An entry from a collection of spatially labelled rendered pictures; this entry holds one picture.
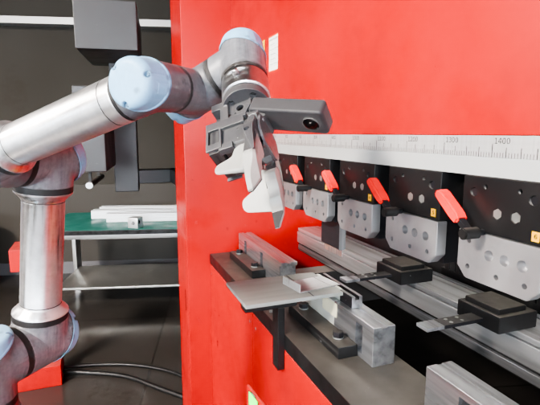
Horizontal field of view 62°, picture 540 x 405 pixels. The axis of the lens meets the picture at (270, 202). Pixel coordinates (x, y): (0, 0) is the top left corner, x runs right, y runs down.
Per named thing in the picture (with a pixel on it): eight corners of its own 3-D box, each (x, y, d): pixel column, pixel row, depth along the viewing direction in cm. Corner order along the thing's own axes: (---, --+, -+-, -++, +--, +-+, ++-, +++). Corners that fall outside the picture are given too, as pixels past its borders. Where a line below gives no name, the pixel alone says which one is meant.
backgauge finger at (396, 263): (332, 279, 131) (332, 262, 130) (406, 269, 140) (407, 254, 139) (353, 292, 120) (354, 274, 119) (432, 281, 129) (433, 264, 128)
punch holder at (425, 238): (384, 245, 93) (387, 165, 90) (418, 242, 96) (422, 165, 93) (435, 265, 79) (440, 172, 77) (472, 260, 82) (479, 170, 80)
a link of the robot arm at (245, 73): (276, 93, 73) (255, 53, 67) (278, 112, 70) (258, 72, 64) (234, 108, 75) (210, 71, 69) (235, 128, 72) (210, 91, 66)
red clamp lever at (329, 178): (321, 169, 109) (335, 198, 103) (336, 168, 111) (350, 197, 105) (318, 173, 110) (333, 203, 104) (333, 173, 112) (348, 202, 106)
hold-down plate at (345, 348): (288, 312, 134) (288, 303, 134) (304, 310, 136) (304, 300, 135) (337, 360, 106) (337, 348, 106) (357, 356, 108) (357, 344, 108)
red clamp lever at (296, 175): (288, 163, 128) (299, 188, 122) (301, 163, 129) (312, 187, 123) (287, 168, 129) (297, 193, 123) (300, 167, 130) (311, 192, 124)
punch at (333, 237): (321, 248, 128) (321, 215, 127) (327, 247, 129) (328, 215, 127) (338, 257, 119) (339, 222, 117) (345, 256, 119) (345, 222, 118)
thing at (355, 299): (316, 284, 131) (316, 273, 131) (325, 282, 132) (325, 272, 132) (351, 308, 113) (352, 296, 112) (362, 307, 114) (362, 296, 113)
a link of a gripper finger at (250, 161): (215, 203, 53) (225, 165, 61) (261, 189, 52) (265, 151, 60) (203, 182, 52) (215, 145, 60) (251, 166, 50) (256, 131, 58)
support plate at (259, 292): (226, 285, 124) (226, 282, 123) (312, 275, 133) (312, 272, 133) (246, 309, 107) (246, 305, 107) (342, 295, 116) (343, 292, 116)
